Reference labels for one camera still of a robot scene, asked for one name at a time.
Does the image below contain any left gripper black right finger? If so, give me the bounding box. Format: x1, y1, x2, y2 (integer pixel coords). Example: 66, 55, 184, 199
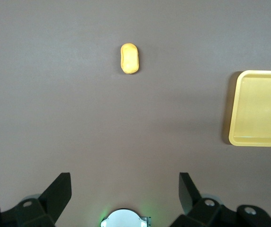
171, 172, 271, 227

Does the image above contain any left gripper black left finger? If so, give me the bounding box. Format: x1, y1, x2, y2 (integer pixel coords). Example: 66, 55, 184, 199
0, 172, 72, 227

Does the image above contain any yellow potato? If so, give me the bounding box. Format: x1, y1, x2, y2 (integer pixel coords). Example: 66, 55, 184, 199
120, 43, 141, 75

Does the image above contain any yellow plastic tray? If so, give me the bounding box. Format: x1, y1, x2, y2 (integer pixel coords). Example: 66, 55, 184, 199
228, 70, 271, 147

